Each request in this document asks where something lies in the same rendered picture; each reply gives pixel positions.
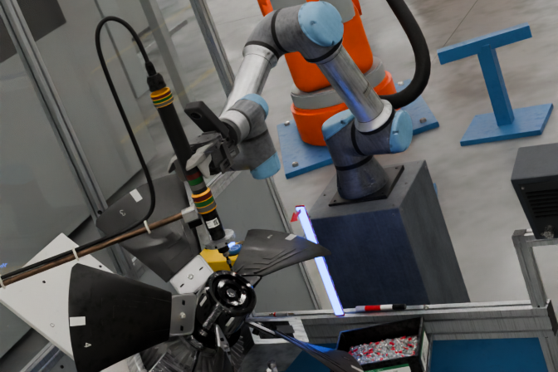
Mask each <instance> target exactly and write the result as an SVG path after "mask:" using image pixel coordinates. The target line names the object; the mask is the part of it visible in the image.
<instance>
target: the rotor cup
mask: <svg viewBox="0 0 558 372"><path fill-rule="evenodd" d="M227 289H233V290H234V291H235V293H236V295H235V297H230V296H229V295H228V294H227ZM205 296H206V297H207V299H206V301H205V302H204V303H203V305H202V306H200V303H201V301H202V300H203V298H204V297H205ZM256 302H257V297H256V293H255V291H254V289H253V287H252V285H251V284H250V283H249V281H248V280H247V279H245V278H244V277H243V276H241V275H239V274H237V273H236V272H232V271H228V270H220V271H216V272H214V273H212V274H211V275H210V276H209V277H208V278H207V279H206V281H205V282H204V284H203V285H202V286H201V288H200V289H199V291H198V293H197V294H196V307H195V320H194V330H193V333H192V334H189V335H184V337H185V338H186V339H187V340H188V341H189V342H190V343H191V344H192V345H194V346H195V347H197V348H199V349H200V350H203V351H206V352H209V353H216V354H217V352H216V350H215V345H216V339H215V330H214V323H216V325H219V327H220V329H221V330H222V332H223V334H224V336H225V338H226V340H227V342H228V344H229V348H230V349H232V348H233V347H234V346H235V344H236V343H237V341H238V340H239V338H240V335H241V326H242V325H243V323H244V322H245V321H246V319H247V318H248V317H249V316H250V315H251V313H252V311H253V310H254V308H255V305H256ZM231 317H232V318H234V319H233V321H232V322H231V324H230V325H229V326H226V324H227V323H228V321H229V320H230V319H231Z"/></svg>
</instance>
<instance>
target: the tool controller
mask: <svg viewBox="0 0 558 372"><path fill-rule="evenodd" d="M511 183H512V185H513V188H514V189H515V191H516V195H517V197H518V199H519V201H520V204H521V206H522V209H523V211H524V213H525V215H526V218H527V221H528V223H529V224H530V227H531V230H532V232H533V234H534V236H535V239H537V240H540V239H551V238H558V142H557V143H551V144H539V145H532V146H525V147H520V148H519V149H518V151H517V155H516V161H515V164H514V167H513V170H512V174H511Z"/></svg>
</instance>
